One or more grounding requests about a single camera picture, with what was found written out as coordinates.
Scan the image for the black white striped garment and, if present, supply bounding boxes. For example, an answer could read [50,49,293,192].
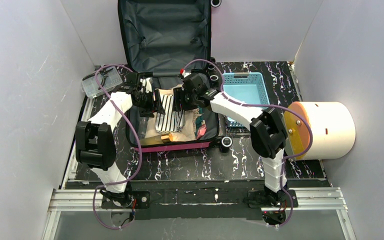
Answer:
[155,94,185,133]

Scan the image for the pink patterned garment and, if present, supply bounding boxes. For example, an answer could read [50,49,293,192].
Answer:
[195,120,207,140]

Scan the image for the beige garment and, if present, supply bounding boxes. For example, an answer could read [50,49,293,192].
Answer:
[146,89,200,142]

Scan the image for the pink hard-shell suitcase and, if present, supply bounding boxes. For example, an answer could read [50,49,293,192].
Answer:
[117,0,223,153]

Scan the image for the teal green garment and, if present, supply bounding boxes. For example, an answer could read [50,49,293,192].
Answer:
[193,113,206,135]

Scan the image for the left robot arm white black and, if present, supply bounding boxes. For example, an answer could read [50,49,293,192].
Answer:
[75,72,164,194]

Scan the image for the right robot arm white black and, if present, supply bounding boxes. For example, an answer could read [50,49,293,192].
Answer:
[173,72,287,193]

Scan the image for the small clear plastic bottle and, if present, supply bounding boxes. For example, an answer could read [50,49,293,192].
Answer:
[137,117,149,140]

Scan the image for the frosted bottle gold cap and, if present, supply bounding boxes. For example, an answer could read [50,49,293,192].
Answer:
[140,133,174,147]

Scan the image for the black pliers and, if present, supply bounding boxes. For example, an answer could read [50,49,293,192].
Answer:
[81,68,113,89]

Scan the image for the light blue plastic basket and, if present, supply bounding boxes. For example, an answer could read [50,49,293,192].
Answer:
[222,72,271,129]

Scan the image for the white cylinder with orange end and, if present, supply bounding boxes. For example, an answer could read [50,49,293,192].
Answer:
[283,101,356,161]

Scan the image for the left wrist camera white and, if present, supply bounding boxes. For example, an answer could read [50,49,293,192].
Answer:
[140,77,153,94]

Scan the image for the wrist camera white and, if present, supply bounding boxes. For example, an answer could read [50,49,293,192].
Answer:
[179,68,191,79]
[140,77,153,94]

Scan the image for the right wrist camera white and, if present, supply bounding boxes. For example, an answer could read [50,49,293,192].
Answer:
[179,68,191,79]

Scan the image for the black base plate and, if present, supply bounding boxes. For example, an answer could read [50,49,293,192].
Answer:
[102,180,299,220]

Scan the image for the aluminium frame rail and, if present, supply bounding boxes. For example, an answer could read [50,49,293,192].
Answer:
[42,187,356,240]

